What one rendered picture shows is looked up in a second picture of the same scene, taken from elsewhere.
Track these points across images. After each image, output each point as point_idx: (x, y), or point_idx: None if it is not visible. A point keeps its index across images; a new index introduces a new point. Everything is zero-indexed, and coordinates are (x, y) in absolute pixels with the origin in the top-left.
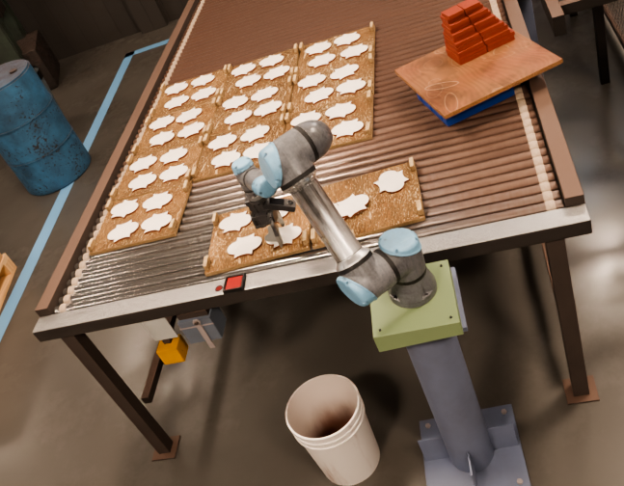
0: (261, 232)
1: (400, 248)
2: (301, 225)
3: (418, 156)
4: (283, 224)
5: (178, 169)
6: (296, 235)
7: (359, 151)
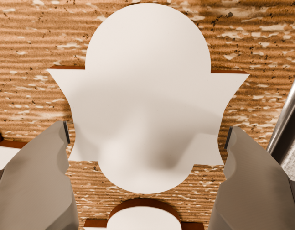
0: (82, 201)
1: None
2: (71, 10)
3: None
4: (66, 130)
5: None
6: (192, 41)
7: None
